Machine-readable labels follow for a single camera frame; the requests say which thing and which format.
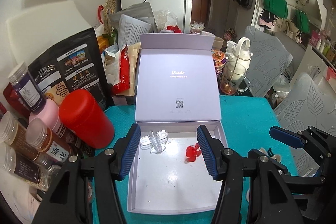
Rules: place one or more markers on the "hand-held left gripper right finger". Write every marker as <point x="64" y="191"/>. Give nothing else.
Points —
<point x="207" y="153"/>

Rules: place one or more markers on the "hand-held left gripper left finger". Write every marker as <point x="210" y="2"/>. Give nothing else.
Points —
<point x="131" y="153"/>

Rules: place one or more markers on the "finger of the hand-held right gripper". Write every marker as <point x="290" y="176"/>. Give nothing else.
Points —
<point x="302" y="178"/>
<point x="286" y="137"/>

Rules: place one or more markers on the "beige hair claw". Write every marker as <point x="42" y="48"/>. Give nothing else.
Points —
<point x="275" y="158"/>

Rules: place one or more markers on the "white gift box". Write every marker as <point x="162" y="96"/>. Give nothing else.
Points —
<point x="178" y="82"/>

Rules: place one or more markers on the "red hair clip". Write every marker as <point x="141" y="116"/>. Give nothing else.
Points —
<point x="190" y="153"/>

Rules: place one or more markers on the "clear plastic hair clip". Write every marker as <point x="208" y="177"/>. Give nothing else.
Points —
<point x="157" y="149"/>
<point x="157" y="134"/>

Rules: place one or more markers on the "grey leaf-pattern chair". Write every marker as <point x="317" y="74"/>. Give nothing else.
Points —
<point x="267" y="61"/>
<point x="307" y="103"/>

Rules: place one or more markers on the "teal table mat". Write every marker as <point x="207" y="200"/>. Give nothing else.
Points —
<point x="244" y="113"/>

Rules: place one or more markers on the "black and white checked box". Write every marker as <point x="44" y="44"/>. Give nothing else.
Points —
<point x="123" y="100"/>

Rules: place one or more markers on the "red plastic canister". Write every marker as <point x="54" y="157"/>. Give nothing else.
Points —
<point x="84" y="119"/>

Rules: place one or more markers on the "glass pitcher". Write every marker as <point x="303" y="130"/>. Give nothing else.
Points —
<point x="231" y="82"/>

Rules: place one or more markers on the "white torn carton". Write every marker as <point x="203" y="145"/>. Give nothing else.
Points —
<point x="111" y="66"/>

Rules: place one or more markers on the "white water bottle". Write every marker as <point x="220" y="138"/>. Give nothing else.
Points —
<point x="242" y="56"/>

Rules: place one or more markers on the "pink bottle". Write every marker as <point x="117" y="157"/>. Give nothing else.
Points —
<point x="47" y="111"/>

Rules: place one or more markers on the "instant noodle cup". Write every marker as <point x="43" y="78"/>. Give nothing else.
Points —
<point x="219" y="60"/>

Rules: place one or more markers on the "beige kraft pouch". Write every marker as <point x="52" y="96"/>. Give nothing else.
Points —
<point x="134" y="56"/>

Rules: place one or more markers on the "row of small bottles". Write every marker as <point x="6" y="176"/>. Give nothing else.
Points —
<point x="324" y="45"/>

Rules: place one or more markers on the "black printed pouch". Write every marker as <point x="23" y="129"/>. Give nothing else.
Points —
<point x="71" y="64"/>

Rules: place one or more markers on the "dark label seed jar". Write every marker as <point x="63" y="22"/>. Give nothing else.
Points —
<point x="23" y="169"/>

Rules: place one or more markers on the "orange box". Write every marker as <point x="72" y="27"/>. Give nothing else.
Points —
<point x="103" y="44"/>

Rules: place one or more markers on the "brown spice jar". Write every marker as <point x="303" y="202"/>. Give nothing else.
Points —
<point x="18" y="140"/>

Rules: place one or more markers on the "green tote bag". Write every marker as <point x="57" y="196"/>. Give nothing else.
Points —
<point x="304" y="22"/>
<point x="275" y="3"/>

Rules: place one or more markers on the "printed paper leaflet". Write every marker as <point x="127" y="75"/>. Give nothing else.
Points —
<point x="134" y="29"/>

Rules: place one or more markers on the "purple label jar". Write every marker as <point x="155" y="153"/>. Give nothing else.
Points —
<point x="26" y="87"/>

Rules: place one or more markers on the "clear plastic bag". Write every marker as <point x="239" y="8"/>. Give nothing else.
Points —
<point x="165" y="18"/>

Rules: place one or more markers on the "grey foil pouch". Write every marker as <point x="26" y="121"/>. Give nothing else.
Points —
<point x="139" y="10"/>

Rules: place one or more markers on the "round woven mat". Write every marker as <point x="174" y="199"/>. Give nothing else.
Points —
<point x="110" y="3"/>

